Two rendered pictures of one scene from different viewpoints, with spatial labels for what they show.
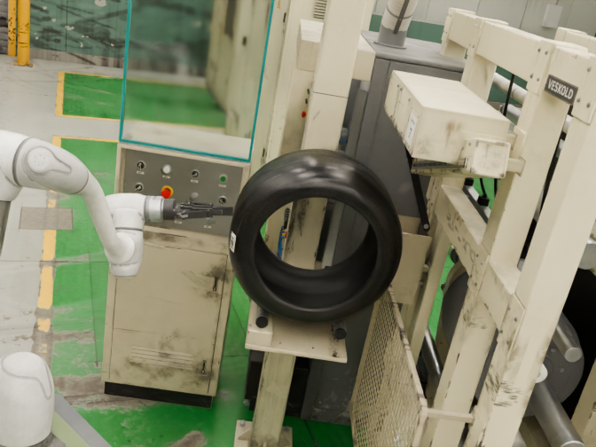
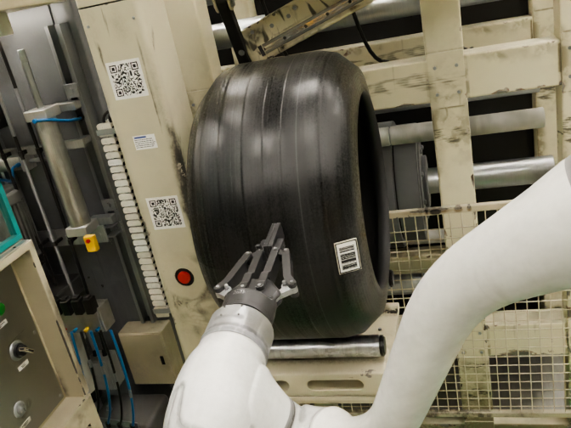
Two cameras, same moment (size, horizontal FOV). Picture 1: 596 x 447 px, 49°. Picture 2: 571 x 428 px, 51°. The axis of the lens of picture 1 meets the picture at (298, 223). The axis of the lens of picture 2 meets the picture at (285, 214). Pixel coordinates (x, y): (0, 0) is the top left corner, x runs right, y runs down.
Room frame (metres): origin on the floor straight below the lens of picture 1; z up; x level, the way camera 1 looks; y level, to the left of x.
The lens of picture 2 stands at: (1.75, 1.10, 1.64)
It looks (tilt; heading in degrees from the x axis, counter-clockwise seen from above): 21 degrees down; 291
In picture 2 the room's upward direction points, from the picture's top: 12 degrees counter-clockwise
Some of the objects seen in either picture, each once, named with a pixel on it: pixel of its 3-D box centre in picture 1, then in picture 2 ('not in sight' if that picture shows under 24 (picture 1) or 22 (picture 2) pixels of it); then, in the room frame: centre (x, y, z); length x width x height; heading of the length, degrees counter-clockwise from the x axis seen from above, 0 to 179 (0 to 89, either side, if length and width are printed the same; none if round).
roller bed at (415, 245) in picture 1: (399, 258); not in sight; (2.43, -0.43, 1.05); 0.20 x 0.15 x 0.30; 4
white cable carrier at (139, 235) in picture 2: not in sight; (141, 222); (2.52, 0.01, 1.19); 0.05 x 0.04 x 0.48; 94
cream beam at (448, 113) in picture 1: (437, 114); not in sight; (2.08, -0.37, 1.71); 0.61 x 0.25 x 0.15; 4
